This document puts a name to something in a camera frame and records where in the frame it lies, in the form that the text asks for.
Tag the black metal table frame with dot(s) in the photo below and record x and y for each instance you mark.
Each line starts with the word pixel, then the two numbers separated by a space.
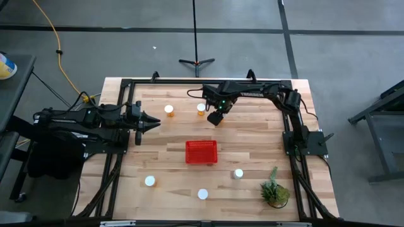
pixel 145 82

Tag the black table clamp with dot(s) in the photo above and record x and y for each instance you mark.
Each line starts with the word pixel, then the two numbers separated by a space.
pixel 251 75
pixel 154 76

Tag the grey rounded object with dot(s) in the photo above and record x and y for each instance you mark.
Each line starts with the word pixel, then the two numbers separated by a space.
pixel 14 218

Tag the grey metal bracket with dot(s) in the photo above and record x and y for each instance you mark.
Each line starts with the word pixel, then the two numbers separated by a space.
pixel 116 223
pixel 293 224

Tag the dark grey side table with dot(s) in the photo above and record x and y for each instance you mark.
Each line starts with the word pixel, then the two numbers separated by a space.
pixel 15 94

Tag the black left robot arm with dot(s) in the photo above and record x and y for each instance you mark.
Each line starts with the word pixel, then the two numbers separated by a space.
pixel 94 117

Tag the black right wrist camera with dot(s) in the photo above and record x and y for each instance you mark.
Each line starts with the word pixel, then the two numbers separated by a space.
pixel 215 118

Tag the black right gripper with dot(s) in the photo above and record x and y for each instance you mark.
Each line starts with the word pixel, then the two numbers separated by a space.
pixel 217 94

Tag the orange pill bottle white cap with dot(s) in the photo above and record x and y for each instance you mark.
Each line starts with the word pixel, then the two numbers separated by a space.
pixel 150 180
pixel 201 108
pixel 202 194
pixel 168 109

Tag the black bag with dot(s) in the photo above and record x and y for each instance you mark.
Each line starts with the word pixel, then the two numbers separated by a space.
pixel 53 157

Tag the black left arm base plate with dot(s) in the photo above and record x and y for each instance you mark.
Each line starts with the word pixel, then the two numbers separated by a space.
pixel 104 150

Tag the yellow and blue container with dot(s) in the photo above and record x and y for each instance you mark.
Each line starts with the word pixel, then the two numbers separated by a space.
pixel 6 67

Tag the black base plate lever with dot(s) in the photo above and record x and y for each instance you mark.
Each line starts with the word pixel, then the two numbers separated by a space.
pixel 326 138

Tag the black tripod stand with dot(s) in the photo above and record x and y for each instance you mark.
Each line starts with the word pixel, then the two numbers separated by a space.
pixel 195 31

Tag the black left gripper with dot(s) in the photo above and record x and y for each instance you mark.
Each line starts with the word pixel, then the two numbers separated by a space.
pixel 138 124

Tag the dark metal table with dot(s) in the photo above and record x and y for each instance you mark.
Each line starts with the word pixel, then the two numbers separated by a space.
pixel 378 126

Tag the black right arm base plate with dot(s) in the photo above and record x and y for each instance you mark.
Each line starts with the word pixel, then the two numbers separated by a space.
pixel 315 148

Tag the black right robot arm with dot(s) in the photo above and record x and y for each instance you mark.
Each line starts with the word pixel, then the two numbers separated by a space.
pixel 277 91

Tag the red plastic basket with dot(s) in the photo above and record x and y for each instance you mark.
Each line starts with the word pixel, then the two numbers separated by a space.
pixel 201 152

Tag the small green potted plant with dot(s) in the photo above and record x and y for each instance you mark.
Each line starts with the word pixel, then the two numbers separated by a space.
pixel 273 192

